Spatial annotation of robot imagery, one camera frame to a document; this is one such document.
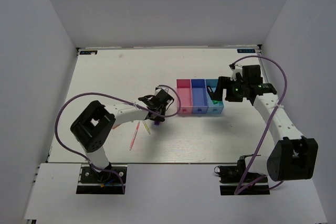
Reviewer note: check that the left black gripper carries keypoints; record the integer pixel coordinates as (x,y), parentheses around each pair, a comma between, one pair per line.
(159,118)

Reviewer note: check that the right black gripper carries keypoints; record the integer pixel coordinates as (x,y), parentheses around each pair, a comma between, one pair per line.
(223,83)

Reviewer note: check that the green black highlighter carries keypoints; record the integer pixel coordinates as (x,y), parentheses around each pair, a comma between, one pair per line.
(212,95)

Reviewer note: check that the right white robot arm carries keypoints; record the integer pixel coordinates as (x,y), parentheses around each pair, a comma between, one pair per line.
(294,155)

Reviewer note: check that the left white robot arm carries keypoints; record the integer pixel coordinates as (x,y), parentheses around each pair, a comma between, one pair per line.
(93,126)

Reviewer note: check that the light blue drawer box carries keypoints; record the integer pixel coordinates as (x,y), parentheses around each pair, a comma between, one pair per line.
(213,107)

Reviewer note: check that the yellow thin pen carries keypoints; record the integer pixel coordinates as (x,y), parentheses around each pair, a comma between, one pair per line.
(146,127)

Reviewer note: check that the pink drawer box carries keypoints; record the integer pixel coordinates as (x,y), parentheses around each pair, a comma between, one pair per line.
(184,90)

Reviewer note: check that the pink thin pen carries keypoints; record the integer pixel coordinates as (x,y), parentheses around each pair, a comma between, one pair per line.
(134,136)

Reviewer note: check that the right corner label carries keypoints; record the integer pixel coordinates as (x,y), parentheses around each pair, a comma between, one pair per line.
(246,51)

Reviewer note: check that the corner label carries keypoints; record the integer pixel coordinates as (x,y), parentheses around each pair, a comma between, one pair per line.
(88,52)
(246,51)

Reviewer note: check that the left corner label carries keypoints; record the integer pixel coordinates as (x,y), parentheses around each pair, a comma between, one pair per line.
(88,52)

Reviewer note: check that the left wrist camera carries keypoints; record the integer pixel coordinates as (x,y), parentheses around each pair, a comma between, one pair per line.
(163,88)

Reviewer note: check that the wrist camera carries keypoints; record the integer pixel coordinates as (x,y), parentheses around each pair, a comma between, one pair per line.
(236,69)
(163,88)

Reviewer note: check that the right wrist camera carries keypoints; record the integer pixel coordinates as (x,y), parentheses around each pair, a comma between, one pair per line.
(236,69)

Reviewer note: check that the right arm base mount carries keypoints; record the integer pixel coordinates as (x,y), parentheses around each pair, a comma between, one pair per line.
(231,175)

